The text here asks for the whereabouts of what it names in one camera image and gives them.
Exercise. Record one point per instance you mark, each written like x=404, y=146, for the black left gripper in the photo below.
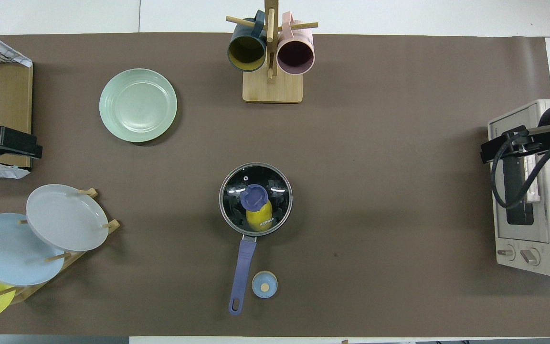
x=3, y=141

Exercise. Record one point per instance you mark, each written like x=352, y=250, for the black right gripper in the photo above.
x=511, y=143

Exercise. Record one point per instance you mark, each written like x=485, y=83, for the glass lid purple knob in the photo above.
x=234, y=188

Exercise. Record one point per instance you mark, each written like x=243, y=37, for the yellow lemon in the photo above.
x=258, y=221

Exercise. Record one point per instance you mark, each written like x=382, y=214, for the grey plate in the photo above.
x=65, y=217

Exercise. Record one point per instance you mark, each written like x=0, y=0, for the light blue plate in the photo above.
x=7, y=253

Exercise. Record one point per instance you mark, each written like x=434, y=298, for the wooden plate rack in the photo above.
x=112, y=225

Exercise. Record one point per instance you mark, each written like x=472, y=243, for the pale green plate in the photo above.
x=138, y=105

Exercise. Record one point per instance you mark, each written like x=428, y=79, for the beige toaster oven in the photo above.
x=542, y=258

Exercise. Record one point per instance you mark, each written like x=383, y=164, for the brown table mat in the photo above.
x=351, y=143

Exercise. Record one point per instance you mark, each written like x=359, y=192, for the pink mug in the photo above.
x=295, y=55

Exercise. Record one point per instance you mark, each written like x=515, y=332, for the wooden mug tree stand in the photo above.
x=272, y=91

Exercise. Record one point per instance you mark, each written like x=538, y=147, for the dark blue mug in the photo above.
x=246, y=50

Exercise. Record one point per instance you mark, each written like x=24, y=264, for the small blue round dish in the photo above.
x=264, y=285

